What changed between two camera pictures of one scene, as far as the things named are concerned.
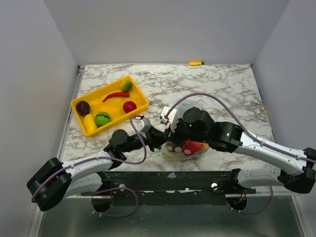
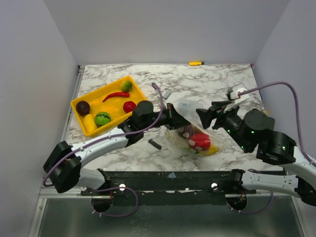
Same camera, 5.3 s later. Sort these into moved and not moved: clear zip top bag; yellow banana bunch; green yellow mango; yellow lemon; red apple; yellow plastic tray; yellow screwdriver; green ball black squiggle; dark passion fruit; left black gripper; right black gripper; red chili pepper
Moved: right black gripper; yellow banana bunch; left black gripper; clear zip top bag
Not moved: green ball black squiggle; yellow screwdriver; red apple; dark passion fruit; yellow lemon; green yellow mango; red chili pepper; yellow plastic tray
